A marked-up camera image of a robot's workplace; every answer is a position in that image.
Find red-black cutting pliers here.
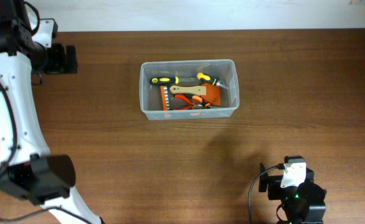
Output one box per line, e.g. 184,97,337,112
173,105,200,111

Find stubby black-yellow screwdriver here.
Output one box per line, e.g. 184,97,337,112
197,72,228,90

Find orange scraper wooden handle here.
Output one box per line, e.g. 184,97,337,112
169,83,221,106

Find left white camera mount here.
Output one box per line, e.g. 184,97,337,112
32,18,58,49

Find clear plastic container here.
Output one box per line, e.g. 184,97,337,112
140,59,239,120

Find orange bit holder strip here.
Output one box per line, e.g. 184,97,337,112
160,85,170,111

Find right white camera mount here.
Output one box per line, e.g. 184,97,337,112
280,162,306,188

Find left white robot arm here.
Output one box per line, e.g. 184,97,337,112
0,0,102,223

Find orange-black needle-nose pliers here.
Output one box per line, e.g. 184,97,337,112
174,94,220,110

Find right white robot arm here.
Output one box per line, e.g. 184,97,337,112
258,162,326,224

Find file with black-yellow handle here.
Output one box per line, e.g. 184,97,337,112
149,77,200,86

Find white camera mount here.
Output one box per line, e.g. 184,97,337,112
32,18,58,49
280,162,306,188

